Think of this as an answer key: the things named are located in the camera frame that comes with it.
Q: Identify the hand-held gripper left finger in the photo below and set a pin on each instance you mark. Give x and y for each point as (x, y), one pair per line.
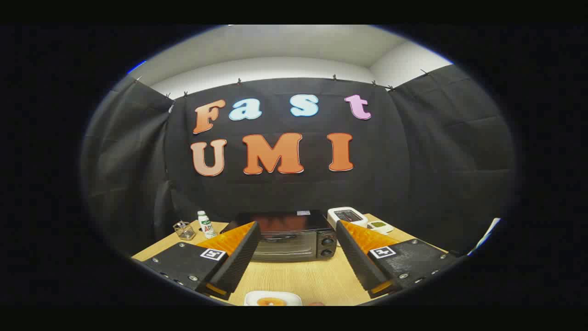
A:
(239, 262)

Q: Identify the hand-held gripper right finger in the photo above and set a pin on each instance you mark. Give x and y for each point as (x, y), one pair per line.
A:
(358, 262)

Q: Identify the round brown bread bun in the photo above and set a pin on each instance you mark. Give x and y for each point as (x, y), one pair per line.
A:
(271, 302)

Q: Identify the black toaster oven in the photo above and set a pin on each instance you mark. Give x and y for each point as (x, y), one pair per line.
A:
(294, 246)

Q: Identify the white bread toaster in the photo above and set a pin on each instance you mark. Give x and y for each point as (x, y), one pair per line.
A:
(347, 215)

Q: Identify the white square plate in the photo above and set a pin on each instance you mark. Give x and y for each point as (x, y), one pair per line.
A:
(250, 299)

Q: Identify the small white dish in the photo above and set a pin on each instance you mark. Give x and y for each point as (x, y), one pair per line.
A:
(380, 225)

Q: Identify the white drink bottle green label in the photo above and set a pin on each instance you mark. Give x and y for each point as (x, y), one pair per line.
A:
(206, 226)

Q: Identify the black backdrop cloth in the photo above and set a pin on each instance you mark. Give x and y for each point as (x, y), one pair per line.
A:
(294, 193)

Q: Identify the row of small cloth clips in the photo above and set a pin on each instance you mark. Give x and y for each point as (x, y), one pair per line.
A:
(239, 82)

